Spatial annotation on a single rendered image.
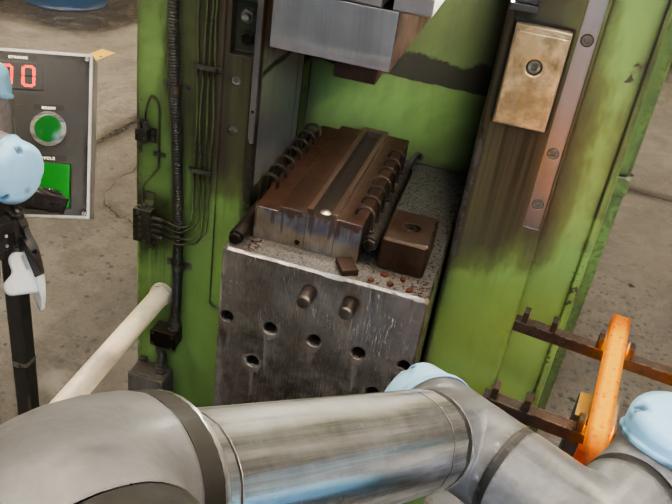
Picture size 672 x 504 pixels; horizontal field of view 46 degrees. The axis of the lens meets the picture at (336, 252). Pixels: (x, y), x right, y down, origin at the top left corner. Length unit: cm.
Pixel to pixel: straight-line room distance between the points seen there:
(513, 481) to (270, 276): 90
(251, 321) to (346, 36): 55
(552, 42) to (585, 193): 28
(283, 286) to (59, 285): 161
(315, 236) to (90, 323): 145
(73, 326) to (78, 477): 246
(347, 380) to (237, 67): 62
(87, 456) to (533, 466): 37
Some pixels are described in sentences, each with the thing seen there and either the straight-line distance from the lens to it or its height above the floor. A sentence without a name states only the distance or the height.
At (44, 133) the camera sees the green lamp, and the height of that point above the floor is 108.
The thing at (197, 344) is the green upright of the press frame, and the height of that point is 50.
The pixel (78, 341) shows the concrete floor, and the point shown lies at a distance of 267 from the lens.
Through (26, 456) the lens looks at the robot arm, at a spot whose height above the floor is 146.
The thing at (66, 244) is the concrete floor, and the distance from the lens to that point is 316.
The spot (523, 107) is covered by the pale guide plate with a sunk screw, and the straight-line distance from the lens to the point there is 138.
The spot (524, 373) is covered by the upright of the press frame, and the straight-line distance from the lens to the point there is 167.
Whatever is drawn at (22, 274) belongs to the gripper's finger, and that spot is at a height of 100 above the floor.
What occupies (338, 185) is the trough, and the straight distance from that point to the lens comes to 151.
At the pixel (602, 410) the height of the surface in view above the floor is 97.
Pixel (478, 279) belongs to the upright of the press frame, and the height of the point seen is 86.
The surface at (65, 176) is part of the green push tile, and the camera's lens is 140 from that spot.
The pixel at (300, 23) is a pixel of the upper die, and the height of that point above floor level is 132.
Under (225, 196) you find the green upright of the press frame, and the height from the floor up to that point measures 90.
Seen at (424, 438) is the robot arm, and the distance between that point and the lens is 52.
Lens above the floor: 166
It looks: 31 degrees down
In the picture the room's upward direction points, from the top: 9 degrees clockwise
